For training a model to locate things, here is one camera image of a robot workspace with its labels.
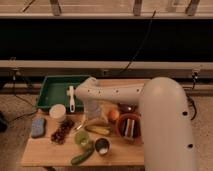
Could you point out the white dish brush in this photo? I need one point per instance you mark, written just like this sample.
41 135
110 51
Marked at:
70 94

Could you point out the blue sponge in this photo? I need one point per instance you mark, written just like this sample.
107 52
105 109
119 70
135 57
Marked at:
38 127

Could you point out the white plastic container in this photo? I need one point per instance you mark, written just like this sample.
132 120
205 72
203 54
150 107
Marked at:
58 112

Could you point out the dark purple bowl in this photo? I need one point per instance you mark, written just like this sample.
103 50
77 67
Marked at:
124 108

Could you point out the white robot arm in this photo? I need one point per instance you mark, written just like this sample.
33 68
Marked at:
165 122

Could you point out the green cucumber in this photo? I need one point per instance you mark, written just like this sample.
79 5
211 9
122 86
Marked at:
82 157

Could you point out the bunch of red grapes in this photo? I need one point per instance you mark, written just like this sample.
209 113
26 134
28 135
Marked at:
60 134

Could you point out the orange fruit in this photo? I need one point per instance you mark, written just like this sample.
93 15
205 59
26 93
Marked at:
113 115

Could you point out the dark metal cup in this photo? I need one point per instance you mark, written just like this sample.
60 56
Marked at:
102 146

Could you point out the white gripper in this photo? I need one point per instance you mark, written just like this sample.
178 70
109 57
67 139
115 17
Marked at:
93 112

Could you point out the green plastic tray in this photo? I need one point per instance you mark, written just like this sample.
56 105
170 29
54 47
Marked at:
54 90

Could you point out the green plastic cup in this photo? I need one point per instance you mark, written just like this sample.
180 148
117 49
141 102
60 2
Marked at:
81 138

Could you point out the yellow banana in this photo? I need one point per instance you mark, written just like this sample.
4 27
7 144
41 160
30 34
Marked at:
97 126

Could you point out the terracotta bowl with items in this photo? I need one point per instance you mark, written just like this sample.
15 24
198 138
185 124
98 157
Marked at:
128 127

